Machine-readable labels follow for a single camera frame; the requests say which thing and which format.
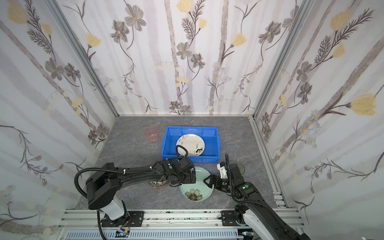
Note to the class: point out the white slotted cable duct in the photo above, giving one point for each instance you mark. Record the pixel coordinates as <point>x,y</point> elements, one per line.
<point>188,234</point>

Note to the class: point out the pink glass cup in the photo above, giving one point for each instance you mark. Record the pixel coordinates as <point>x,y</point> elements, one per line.
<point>152,133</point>

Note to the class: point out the blue plastic bin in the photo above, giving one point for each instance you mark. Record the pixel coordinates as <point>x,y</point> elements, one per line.
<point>209,153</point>

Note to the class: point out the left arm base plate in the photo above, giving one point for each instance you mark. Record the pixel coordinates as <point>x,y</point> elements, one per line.
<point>132,219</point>

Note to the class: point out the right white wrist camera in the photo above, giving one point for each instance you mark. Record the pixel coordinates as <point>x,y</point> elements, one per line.
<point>222,167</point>

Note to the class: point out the cream floral plate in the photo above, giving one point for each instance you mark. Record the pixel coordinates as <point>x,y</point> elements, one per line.
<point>193,143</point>

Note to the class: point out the aluminium rail frame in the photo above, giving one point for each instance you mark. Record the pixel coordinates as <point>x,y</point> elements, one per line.
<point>82,224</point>

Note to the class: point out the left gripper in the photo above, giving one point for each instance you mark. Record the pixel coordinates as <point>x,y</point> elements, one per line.
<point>188,173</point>

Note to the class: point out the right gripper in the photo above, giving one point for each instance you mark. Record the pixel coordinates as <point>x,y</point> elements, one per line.
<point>218,182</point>

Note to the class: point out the black white patterned bowl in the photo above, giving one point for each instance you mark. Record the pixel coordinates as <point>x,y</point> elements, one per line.
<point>158,185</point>

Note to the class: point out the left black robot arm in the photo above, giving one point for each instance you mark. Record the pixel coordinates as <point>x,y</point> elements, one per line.
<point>100,185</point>

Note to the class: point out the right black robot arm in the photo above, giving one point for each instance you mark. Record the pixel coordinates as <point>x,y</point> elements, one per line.
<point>251,209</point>

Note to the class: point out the mint green flower plate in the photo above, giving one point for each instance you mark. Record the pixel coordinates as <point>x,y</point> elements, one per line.
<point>199,191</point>

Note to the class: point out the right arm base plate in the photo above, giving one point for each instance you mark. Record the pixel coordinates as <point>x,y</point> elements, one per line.
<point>231,218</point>

